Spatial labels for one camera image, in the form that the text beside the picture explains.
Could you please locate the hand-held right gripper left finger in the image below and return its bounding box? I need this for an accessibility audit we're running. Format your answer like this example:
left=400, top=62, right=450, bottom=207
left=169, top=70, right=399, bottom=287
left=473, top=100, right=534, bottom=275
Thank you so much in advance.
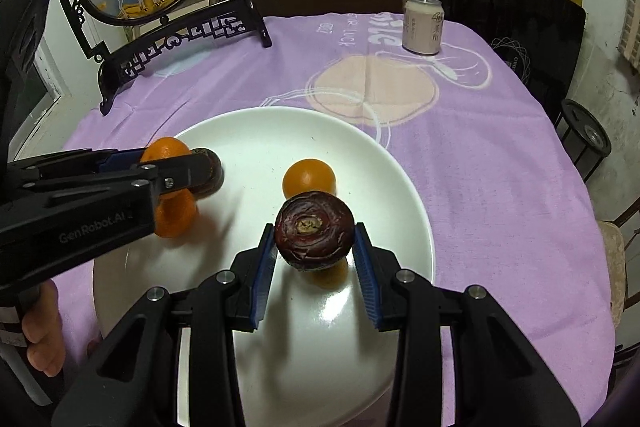
left=50, top=224, right=279, bottom=427

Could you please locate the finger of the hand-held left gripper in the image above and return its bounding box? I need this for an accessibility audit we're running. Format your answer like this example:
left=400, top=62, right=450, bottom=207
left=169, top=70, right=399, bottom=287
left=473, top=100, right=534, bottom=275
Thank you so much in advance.
left=5, top=149, right=149, bottom=180
left=30, top=149, right=213, bottom=198

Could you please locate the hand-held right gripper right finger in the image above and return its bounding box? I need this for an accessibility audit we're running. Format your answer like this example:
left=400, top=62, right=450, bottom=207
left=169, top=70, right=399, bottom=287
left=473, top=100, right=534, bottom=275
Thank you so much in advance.
left=351, top=223, right=591, bottom=427

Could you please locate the white round plate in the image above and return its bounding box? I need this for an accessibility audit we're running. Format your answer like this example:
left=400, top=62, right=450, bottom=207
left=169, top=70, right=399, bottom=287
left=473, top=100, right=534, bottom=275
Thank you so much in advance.
left=92, top=107, right=435, bottom=426

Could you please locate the person's left hand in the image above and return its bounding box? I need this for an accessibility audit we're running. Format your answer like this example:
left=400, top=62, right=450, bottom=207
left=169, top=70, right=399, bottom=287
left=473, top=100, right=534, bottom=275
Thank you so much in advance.
left=21, top=281, right=67, bottom=378

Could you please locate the orange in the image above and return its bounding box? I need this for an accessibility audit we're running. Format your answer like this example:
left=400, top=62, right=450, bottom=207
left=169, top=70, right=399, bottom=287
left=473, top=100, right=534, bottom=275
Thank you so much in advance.
left=140, top=137, right=194, bottom=166
left=282, top=158, right=337, bottom=200
left=152, top=189, right=198, bottom=239

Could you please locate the purple printed tablecloth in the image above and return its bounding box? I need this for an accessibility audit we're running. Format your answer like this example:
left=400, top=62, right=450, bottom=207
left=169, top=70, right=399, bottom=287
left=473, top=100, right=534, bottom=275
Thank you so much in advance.
left=15, top=12, right=619, bottom=427

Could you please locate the beige cushioned chair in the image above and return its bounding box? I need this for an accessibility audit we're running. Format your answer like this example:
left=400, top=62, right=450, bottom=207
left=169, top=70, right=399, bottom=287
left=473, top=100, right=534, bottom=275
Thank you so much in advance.
left=597, top=197, right=640, bottom=358

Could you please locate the black round stool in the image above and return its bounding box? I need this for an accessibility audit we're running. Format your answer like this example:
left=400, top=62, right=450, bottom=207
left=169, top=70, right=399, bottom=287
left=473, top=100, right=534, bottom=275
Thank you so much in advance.
left=555, top=99, right=612, bottom=182

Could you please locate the white drink can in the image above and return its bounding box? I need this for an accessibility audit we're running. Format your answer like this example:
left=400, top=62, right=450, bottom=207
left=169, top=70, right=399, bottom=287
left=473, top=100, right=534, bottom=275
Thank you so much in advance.
left=402, top=0, right=445, bottom=56

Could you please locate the black flat board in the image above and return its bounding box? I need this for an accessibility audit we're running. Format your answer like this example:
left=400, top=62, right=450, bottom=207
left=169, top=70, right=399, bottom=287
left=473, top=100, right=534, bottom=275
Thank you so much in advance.
left=410, top=0, right=587, bottom=118

